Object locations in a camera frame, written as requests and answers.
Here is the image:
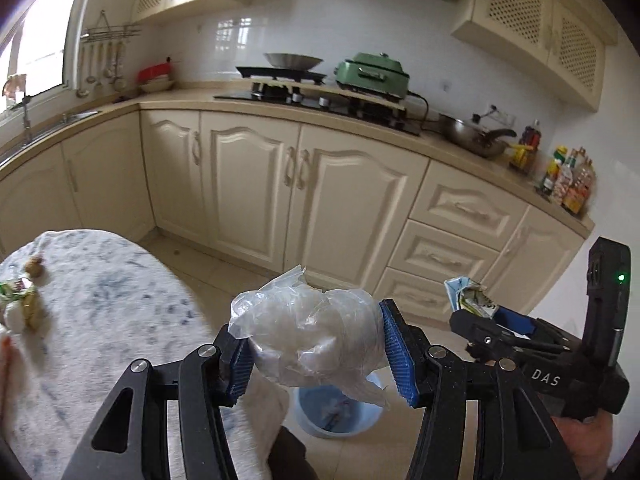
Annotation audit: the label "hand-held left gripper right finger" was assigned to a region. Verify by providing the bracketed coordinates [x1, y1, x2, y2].
[377, 299, 583, 480]

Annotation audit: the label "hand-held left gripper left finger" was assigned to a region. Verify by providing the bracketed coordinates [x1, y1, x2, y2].
[60, 322, 261, 480]

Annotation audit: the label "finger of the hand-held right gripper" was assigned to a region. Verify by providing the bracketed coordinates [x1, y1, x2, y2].
[494, 307, 568, 351]
[449, 311, 566, 361]

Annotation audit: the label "white green snack wrapper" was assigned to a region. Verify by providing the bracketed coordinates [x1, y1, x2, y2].
[444, 277, 502, 321]

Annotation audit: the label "clear plastic bag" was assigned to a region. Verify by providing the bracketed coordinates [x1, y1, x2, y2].
[227, 264, 393, 408]

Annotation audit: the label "blue plastic bucket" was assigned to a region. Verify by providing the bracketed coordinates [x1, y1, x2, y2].
[297, 370, 386, 441]

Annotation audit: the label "gold snack wrapper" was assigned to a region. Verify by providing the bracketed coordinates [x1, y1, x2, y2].
[20, 290, 49, 331]

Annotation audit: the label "red snack wrapper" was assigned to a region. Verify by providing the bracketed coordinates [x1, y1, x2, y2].
[0, 335, 18, 386]

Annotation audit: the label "person's right hand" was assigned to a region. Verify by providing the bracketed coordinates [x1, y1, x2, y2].
[552, 405, 616, 480]

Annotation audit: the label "cream cabinet drawer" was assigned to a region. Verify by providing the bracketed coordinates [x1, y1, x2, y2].
[372, 267, 456, 323]
[387, 220, 501, 283]
[409, 160, 530, 237]

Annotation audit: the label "seasoning bottle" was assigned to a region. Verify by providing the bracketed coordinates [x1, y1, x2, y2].
[565, 157, 597, 216]
[555, 152, 582, 206]

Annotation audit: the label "yellow capped oil bottle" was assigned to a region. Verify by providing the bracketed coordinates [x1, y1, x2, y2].
[539, 146, 569, 197]

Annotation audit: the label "marble-pattern table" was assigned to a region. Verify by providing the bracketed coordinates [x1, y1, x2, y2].
[0, 229, 291, 480]

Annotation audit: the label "yellow seasoning container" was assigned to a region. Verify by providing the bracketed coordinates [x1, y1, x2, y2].
[509, 142, 534, 172]

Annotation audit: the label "dark sauce bottle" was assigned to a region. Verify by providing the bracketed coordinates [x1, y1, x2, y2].
[520, 120, 544, 152]

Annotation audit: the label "cream lower kitchen cabinets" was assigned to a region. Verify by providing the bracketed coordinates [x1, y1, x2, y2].
[0, 87, 596, 328]

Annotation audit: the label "steel frying pan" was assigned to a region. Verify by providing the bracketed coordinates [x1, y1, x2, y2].
[439, 112, 518, 159]

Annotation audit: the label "crumpled clear plastic wrap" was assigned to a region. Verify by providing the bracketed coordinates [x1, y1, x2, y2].
[2, 304, 26, 335]

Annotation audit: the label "yellow silver snack wrapper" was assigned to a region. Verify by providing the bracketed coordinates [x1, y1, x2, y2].
[0, 280, 38, 307]

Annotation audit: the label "black gas stove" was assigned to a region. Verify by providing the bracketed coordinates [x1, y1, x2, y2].
[214, 89, 422, 137]

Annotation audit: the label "wooden stove rack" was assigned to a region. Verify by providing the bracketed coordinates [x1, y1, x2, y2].
[250, 80, 408, 112]

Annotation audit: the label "green electric cooker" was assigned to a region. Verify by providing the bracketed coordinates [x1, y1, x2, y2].
[334, 51, 413, 102]

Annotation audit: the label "black griddle tray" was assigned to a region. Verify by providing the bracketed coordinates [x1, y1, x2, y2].
[235, 65, 328, 86]

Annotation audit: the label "steel sink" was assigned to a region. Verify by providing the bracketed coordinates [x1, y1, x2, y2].
[59, 109, 104, 125]

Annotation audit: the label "bowl with red lid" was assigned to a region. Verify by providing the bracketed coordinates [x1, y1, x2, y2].
[137, 58, 177, 94]

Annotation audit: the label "silver wok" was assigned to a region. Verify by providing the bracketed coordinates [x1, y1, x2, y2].
[263, 52, 325, 72]

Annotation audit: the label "metal faucet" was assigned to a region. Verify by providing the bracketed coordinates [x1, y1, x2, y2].
[17, 94, 37, 144]

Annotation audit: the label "kitchen window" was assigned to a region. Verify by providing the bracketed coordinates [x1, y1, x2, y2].
[0, 0, 69, 117]

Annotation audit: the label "white wall outlet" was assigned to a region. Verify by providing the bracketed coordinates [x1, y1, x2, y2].
[472, 105, 518, 128]

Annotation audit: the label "black power cable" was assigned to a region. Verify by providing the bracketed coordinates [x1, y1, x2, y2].
[407, 91, 442, 133]

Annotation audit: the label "metal utensil rail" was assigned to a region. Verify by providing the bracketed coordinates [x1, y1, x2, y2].
[80, 10, 143, 44]

